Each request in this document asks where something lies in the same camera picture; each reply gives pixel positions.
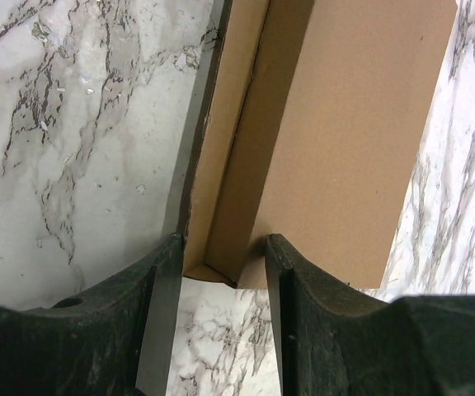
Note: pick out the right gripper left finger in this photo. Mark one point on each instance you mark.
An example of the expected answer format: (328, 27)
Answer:
(114, 338)

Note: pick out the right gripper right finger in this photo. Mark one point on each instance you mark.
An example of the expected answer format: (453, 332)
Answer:
(331, 339)

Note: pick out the brown cardboard box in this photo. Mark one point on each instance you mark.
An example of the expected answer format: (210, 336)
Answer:
(312, 128)

